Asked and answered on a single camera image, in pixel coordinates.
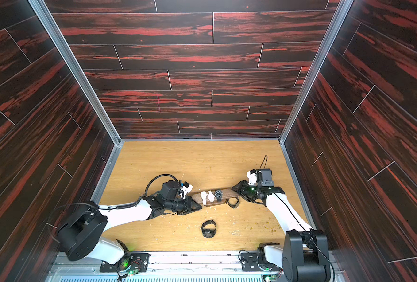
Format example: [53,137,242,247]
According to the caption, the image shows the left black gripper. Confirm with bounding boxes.
[164,196,203,215]

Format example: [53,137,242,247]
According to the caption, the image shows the white watch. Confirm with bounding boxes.
[207,190,216,203]
[200,192,208,206]

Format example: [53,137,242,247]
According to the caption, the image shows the dark wooden watch stand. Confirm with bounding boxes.
[191,188,238,207]

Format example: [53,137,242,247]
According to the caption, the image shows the black watch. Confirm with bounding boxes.
[226,197,240,209]
[201,220,217,239]
[214,189,223,202]

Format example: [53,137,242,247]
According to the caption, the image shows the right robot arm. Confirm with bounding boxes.
[232,169,335,282]

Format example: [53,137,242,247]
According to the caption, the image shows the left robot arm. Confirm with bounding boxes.
[57,180,202,264]

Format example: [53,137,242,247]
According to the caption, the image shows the black watch by stand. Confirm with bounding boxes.
[226,197,240,209]

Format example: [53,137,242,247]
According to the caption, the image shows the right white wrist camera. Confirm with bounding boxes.
[247,169,259,187]

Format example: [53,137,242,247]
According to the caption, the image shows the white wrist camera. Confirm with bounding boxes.
[247,169,259,187]
[180,182,193,199]

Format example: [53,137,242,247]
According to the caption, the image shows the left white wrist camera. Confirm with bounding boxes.
[180,182,193,199]

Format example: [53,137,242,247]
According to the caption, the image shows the left black cable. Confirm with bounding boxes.
[144,173,179,198]

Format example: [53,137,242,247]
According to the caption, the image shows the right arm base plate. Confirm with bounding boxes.
[238,250,281,272]

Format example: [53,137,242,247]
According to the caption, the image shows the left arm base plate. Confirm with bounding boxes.
[99,253,151,275]

